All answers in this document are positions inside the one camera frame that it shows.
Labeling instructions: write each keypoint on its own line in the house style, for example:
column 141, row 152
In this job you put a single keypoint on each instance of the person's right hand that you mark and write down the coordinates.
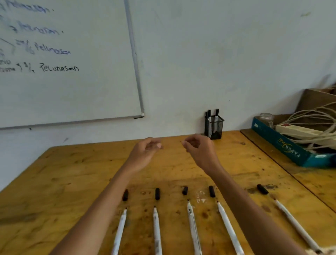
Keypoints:
column 203, row 155

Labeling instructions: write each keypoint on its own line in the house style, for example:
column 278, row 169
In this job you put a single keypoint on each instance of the person's left hand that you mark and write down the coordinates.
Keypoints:
column 140, row 156

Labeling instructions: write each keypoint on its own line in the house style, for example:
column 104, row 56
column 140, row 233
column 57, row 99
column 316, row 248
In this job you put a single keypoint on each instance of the person's right fingers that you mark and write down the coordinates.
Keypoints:
column 189, row 143

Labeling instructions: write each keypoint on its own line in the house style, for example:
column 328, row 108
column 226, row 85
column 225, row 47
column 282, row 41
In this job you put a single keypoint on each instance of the person's left fingers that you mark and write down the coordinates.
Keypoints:
column 154, row 145

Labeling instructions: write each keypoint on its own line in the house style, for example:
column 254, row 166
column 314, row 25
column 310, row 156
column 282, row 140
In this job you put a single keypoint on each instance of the person's left forearm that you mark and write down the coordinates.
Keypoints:
column 99, row 215

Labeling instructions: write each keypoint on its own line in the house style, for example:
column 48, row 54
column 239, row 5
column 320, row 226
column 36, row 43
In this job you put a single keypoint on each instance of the person's right forearm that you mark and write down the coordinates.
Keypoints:
column 252, row 215

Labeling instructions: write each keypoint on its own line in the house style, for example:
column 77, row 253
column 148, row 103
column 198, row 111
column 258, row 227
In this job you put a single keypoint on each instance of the black mesh pen holder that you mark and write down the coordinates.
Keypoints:
column 214, row 128

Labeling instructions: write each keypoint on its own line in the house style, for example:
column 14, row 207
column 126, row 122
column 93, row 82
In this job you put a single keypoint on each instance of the black marker cap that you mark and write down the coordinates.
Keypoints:
column 185, row 190
column 262, row 189
column 157, row 193
column 212, row 191
column 125, row 195

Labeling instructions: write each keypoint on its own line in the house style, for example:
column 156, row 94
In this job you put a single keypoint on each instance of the clear glass jar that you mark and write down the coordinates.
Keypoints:
column 266, row 118

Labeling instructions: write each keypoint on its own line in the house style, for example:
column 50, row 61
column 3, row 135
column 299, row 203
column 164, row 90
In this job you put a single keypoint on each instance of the white uncapped marker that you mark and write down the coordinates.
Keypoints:
column 119, row 232
column 296, row 224
column 229, row 228
column 193, row 228
column 157, row 231

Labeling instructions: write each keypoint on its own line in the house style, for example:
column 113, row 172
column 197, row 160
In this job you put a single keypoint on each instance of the blue cardboard box lid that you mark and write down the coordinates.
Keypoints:
column 283, row 147

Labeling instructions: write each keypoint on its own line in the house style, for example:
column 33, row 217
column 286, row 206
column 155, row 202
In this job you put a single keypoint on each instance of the white power strip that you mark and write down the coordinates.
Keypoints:
column 296, row 130

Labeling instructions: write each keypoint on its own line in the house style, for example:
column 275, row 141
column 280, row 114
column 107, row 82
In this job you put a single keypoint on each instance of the brown cardboard box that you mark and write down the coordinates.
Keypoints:
column 315, row 99

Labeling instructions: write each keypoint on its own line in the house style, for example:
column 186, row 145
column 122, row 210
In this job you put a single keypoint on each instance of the beige woven cloth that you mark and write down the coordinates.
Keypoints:
column 329, row 251

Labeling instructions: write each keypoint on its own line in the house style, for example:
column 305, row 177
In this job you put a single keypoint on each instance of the white whiteboard with metal frame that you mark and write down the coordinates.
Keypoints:
column 65, row 78

